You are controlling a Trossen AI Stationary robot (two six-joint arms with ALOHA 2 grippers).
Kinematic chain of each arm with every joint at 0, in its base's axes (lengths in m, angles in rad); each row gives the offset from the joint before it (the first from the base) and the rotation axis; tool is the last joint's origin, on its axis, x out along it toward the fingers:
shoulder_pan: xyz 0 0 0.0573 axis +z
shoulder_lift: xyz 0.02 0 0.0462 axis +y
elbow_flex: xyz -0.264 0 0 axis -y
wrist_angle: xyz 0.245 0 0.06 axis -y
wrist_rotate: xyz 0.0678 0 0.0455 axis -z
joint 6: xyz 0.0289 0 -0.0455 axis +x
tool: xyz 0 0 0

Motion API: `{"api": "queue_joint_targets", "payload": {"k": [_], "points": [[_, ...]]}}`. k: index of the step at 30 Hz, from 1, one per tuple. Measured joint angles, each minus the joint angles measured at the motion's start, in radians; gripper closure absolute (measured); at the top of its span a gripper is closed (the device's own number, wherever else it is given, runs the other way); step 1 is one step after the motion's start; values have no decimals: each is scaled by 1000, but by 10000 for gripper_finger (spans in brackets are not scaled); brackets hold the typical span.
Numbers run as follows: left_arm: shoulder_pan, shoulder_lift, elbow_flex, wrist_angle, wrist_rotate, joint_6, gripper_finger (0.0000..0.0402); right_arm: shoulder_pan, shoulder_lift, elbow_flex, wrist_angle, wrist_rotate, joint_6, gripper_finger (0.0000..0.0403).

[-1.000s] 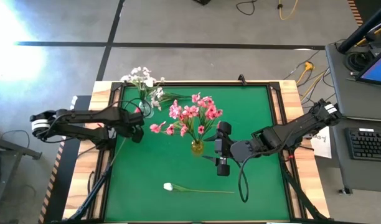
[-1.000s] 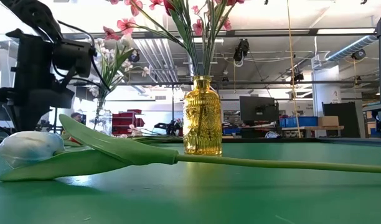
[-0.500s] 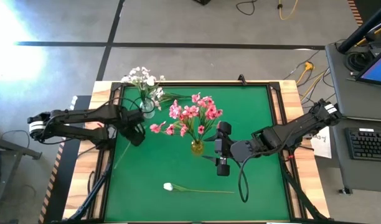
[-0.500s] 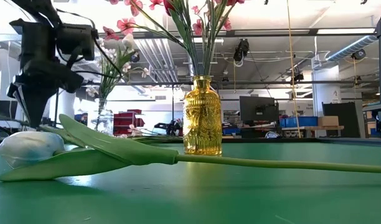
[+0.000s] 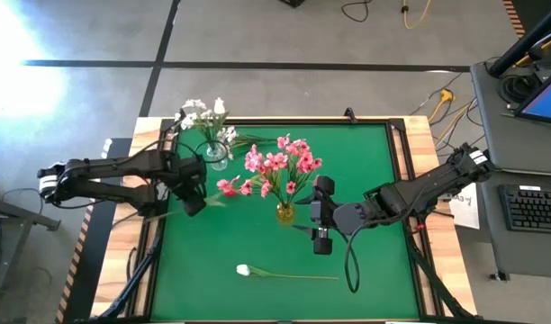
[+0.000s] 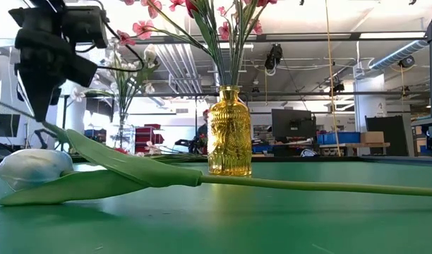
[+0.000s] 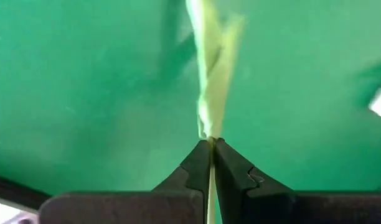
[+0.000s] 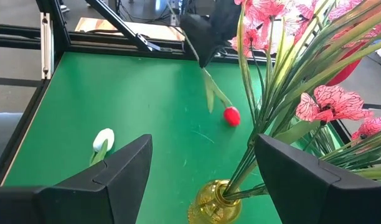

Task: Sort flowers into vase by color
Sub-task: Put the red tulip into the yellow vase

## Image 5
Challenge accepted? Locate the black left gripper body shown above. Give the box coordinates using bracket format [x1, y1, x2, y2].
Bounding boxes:
[167, 156, 208, 203]

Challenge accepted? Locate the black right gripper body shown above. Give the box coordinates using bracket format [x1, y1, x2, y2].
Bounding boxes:
[322, 193, 345, 238]

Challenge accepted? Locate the pink artificial flower bunch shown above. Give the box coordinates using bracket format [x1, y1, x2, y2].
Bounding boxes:
[243, 132, 324, 209]
[215, 174, 299, 209]

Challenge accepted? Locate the white artificial flower bunch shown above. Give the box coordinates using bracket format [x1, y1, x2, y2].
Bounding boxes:
[174, 98, 216, 149]
[215, 125, 279, 162]

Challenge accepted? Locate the white artificial tulip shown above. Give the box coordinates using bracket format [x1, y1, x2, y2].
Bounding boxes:
[211, 96, 230, 152]
[235, 263, 340, 281]

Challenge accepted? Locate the clear ribbed glass vase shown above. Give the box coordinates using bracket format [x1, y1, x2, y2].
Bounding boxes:
[205, 142, 230, 172]

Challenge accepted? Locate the yellow ribbed glass vase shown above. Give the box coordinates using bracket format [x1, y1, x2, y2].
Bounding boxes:
[275, 201, 297, 226]

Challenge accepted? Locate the green table mat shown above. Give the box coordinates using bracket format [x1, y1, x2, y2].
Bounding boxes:
[149, 121, 421, 321]

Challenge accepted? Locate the black hazard-striped platform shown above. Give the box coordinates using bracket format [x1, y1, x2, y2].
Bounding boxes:
[54, 137, 132, 324]

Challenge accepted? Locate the white paper sheet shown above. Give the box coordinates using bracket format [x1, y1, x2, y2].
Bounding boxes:
[448, 183, 482, 230]

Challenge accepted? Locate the grey metal stand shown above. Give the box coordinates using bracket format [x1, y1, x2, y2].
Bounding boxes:
[0, 179, 63, 324]

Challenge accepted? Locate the grey side desk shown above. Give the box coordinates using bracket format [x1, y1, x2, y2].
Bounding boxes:
[469, 60, 551, 280]

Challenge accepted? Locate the black keyboard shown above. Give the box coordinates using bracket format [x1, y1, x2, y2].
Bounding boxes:
[499, 184, 551, 235]

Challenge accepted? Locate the laptop with blue screen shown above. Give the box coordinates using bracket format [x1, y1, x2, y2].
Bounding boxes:
[513, 67, 551, 126]

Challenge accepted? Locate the black pole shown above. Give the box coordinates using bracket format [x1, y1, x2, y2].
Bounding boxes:
[488, 0, 551, 78]

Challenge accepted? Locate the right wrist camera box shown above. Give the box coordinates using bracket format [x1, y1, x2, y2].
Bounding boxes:
[310, 199, 324, 227]

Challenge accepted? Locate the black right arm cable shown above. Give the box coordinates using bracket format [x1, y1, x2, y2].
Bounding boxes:
[343, 222, 363, 294]

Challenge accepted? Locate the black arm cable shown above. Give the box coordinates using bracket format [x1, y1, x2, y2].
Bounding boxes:
[122, 130, 230, 165]
[343, 222, 363, 294]

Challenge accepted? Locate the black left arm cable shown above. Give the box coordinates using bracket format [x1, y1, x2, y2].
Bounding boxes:
[122, 130, 230, 165]

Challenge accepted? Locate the black frame strut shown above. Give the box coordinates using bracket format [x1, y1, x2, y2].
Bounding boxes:
[97, 215, 167, 321]
[403, 220, 474, 321]

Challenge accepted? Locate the black table frame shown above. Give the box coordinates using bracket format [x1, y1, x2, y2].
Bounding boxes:
[140, 115, 434, 324]

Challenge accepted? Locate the yellow plug cable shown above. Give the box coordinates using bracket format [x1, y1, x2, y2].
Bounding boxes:
[428, 88, 473, 148]

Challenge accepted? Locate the black floor cable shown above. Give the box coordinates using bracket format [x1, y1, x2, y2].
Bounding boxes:
[340, 0, 374, 23]

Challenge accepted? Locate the yellow floor cable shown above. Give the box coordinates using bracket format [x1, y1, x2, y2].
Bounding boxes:
[401, 0, 434, 31]

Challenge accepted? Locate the coiled black cable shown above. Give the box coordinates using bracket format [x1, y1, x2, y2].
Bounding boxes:
[500, 74, 536, 105]

